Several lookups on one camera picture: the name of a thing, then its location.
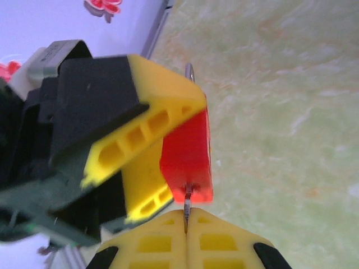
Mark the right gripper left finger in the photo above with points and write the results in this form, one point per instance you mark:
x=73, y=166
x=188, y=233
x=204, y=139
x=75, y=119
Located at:
x=151, y=246

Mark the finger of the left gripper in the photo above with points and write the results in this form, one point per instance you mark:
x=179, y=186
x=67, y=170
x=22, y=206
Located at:
x=98, y=106
x=143, y=179

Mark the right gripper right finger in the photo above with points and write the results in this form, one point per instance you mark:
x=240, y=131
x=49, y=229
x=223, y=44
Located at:
x=224, y=246

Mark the red safety padlock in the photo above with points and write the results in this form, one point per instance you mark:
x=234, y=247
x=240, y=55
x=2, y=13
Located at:
x=185, y=157

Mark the small metal key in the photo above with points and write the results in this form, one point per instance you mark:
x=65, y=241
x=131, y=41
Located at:
x=187, y=207

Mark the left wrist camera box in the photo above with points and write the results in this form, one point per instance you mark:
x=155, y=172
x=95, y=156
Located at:
x=53, y=54

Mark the aluminium side rail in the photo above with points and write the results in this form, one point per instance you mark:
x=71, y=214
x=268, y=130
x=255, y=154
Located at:
x=157, y=28

